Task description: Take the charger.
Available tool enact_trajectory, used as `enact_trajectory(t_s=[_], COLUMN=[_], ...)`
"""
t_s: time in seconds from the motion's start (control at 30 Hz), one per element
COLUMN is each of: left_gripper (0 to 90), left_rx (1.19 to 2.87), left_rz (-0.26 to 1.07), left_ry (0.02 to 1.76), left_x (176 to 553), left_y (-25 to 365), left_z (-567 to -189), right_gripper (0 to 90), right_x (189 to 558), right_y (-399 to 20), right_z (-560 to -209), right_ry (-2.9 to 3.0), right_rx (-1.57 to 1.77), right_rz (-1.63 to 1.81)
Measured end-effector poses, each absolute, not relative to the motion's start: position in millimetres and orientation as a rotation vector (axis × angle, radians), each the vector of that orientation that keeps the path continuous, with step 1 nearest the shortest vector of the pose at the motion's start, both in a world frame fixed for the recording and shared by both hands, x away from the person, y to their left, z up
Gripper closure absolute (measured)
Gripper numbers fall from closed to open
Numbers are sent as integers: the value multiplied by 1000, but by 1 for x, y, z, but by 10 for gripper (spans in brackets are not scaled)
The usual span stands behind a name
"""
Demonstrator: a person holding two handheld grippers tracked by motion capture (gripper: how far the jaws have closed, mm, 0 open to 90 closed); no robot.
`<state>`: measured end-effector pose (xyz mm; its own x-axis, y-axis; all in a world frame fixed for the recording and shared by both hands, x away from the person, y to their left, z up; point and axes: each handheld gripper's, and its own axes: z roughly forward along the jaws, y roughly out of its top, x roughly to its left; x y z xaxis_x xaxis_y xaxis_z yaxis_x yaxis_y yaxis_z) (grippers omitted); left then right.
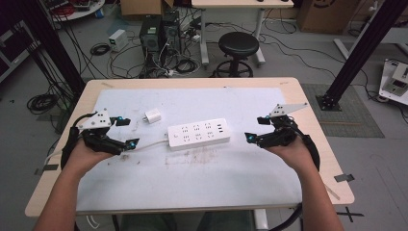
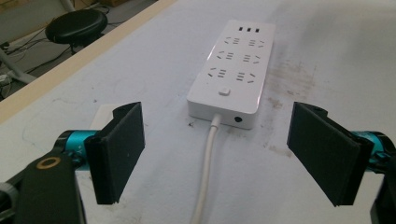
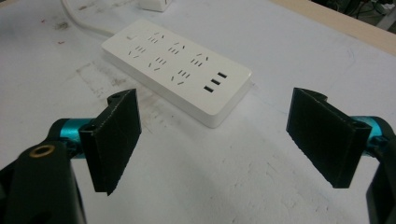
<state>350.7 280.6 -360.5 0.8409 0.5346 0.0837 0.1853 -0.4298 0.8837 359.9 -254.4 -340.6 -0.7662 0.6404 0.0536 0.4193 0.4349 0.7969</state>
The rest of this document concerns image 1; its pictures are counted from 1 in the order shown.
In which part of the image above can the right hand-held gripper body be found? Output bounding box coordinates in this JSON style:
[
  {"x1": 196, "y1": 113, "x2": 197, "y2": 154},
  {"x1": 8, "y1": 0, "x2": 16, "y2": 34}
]
[{"x1": 257, "y1": 102, "x2": 310, "y2": 149}]

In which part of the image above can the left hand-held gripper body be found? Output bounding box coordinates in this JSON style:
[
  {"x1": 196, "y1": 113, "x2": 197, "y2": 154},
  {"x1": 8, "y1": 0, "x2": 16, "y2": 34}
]
[{"x1": 76, "y1": 108, "x2": 129, "y2": 156}]

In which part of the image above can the white charger plug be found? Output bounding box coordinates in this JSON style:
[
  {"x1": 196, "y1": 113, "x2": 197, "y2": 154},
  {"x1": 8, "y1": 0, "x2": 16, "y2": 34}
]
[{"x1": 141, "y1": 107, "x2": 163, "y2": 125}]

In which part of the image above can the white power strip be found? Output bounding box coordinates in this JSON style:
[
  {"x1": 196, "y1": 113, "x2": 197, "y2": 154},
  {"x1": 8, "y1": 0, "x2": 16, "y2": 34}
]
[{"x1": 166, "y1": 117, "x2": 232, "y2": 152}]

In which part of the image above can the person's left hand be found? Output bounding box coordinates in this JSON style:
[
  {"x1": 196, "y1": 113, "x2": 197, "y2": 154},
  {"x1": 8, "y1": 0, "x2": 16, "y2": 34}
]
[{"x1": 64, "y1": 139, "x2": 114, "y2": 176}]

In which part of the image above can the person's right hand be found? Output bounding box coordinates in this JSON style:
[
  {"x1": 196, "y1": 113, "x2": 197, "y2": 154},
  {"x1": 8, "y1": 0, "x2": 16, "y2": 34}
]
[{"x1": 265, "y1": 136, "x2": 319, "y2": 176}]

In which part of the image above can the white table mat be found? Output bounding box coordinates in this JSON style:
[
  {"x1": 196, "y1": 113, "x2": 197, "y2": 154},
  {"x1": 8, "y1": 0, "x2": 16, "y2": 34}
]
[{"x1": 75, "y1": 87, "x2": 304, "y2": 214}]

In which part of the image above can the grey floor mat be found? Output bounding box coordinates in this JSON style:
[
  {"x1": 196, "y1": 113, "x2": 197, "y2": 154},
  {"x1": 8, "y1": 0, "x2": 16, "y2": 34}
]
[{"x1": 300, "y1": 83, "x2": 386, "y2": 140}]

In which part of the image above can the black tape strip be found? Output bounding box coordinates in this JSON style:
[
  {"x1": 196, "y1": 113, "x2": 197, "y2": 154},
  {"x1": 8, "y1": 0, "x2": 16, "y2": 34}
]
[{"x1": 333, "y1": 173, "x2": 356, "y2": 184}]

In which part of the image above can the black round stool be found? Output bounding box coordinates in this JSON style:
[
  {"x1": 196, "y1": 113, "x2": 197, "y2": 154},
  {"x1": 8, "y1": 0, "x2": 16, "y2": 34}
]
[{"x1": 213, "y1": 31, "x2": 261, "y2": 79}]

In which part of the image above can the wooden table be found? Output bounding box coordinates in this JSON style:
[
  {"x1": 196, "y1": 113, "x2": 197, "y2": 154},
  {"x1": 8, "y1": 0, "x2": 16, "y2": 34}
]
[{"x1": 24, "y1": 76, "x2": 356, "y2": 218}]

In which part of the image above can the white power supply unit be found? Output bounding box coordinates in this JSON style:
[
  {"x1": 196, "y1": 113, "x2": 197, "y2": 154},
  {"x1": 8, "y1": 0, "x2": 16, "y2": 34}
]
[{"x1": 108, "y1": 28, "x2": 130, "y2": 53}]

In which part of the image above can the white table leg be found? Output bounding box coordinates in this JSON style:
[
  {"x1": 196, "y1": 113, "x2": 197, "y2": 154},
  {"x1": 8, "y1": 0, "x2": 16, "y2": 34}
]
[{"x1": 252, "y1": 208, "x2": 269, "y2": 231}]

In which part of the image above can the black computer tower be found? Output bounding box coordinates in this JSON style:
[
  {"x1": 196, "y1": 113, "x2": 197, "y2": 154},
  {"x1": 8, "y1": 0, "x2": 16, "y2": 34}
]
[
  {"x1": 161, "y1": 10, "x2": 183, "y2": 56},
  {"x1": 139, "y1": 14, "x2": 164, "y2": 70}
]

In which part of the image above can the grey metal rack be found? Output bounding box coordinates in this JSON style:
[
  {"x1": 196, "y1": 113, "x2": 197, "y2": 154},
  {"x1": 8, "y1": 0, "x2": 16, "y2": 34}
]
[{"x1": 0, "y1": 19, "x2": 41, "y2": 84}]

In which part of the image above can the small cardboard box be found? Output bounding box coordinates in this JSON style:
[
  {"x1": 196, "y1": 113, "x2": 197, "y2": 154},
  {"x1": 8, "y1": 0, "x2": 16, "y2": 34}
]
[{"x1": 119, "y1": 0, "x2": 174, "y2": 17}]

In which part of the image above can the white desk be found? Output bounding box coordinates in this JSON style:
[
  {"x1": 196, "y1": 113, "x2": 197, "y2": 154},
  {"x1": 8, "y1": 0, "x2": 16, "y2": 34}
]
[{"x1": 191, "y1": 0, "x2": 294, "y2": 67}]

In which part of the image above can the round white table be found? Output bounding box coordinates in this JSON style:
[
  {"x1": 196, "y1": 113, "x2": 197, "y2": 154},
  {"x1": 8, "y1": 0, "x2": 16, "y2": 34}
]
[{"x1": 40, "y1": 0, "x2": 107, "y2": 23}]

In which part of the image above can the large cardboard box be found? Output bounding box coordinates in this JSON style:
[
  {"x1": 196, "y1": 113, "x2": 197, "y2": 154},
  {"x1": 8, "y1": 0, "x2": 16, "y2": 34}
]
[{"x1": 295, "y1": 0, "x2": 363, "y2": 36}]

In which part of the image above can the white metal device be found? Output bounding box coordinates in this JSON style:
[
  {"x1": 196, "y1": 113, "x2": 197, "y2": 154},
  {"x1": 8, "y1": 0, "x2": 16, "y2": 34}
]
[{"x1": 377, "y1": 59, "x2": 408, "y2": 107}]

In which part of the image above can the white power strip cable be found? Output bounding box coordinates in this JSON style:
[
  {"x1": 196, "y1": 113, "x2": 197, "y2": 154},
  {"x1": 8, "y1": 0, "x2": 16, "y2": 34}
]
[{"x1": 42, "y1": 138, "x2": 170, "y2": 167}]

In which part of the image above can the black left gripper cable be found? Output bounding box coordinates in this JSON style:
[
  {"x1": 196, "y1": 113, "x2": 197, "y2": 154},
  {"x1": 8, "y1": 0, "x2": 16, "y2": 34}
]
[{"x1": 60, "y1": 111, "x2": 99, "y2": 171}]

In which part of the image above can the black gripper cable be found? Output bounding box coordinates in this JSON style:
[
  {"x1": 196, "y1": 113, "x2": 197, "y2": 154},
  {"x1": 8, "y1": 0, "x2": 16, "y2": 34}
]
[
  {"x1": 60, "y1": 111, "x2": 99, "y2": 171},
  {"x1": 268, "y1": 123, "x2": 321, "y2": 231}
]

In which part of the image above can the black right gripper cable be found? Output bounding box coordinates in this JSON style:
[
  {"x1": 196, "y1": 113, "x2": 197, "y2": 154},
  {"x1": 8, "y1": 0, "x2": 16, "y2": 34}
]
[{"x1": 268, "y1": 123, "x2": 321, "y2": 231}]

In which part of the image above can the large black cable coil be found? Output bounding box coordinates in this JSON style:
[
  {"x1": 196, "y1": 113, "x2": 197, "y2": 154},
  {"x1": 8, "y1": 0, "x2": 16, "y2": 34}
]
[{"x1": 26, "y1": 92, "x2": 60, "y2": 116}]

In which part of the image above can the small black cable coil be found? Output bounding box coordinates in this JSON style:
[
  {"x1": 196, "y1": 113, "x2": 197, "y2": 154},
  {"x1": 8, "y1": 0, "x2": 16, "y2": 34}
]
[{"x1": 89, "y1": 42, "x2": 112, "y2": 57}]

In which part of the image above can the long black floor cable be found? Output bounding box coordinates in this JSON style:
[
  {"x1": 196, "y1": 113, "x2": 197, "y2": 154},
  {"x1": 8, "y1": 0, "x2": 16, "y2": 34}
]
[{"x1": 259, "y1": 30, "x2": 373, "y2": 99}]

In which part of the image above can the black cable bundle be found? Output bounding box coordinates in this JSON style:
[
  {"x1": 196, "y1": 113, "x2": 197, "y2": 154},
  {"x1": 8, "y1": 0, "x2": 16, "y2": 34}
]
[{"x1": 173, "y1": 58, "x2": 199, "y2": 75}]

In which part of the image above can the black metal post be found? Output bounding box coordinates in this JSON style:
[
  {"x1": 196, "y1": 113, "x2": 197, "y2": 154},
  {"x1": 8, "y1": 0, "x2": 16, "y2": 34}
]
[
  {"x1": 315, "y1": 0, "x2": 408, "y2": 113},
  {"x1": 6, "y1": 0, "x2": 87, "y2": 97}
]

